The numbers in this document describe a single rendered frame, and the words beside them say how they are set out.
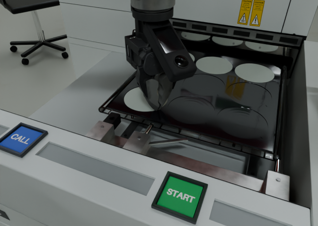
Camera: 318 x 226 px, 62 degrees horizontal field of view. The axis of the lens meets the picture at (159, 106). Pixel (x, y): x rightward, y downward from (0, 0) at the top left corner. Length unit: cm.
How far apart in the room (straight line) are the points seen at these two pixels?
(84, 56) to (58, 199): 78
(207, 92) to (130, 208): 37
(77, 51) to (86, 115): 46
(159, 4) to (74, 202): 31
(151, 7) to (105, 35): 58
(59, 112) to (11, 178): 32
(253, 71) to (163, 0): 39
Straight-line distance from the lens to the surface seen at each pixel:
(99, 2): 97
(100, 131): 52
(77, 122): 69
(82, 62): 113
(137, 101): 59
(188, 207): 34
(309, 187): 41
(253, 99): 64
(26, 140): 45
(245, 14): 80
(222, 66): 75
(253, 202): 36
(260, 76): 73
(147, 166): 38
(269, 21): 80
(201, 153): 59
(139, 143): 48
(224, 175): 48
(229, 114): 58
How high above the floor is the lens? 125
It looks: 37 degrees down
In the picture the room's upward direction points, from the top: straight up
